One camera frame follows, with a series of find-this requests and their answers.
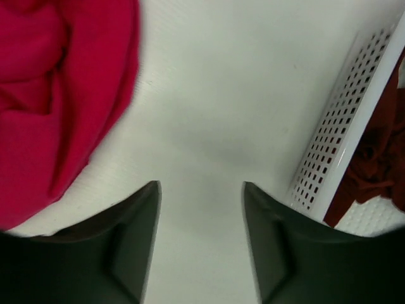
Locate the bright red t shirt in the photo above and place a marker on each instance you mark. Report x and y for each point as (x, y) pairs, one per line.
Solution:
(68, 70)

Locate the dark red t shirt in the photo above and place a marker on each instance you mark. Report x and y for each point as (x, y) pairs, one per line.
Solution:
(377, 166)

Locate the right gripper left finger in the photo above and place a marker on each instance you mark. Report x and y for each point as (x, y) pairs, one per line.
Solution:
(103, 259)

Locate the white plastic basket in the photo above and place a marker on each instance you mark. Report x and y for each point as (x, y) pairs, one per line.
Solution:
(370, 60)

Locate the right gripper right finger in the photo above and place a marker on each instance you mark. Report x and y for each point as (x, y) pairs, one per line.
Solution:
(299, 260)

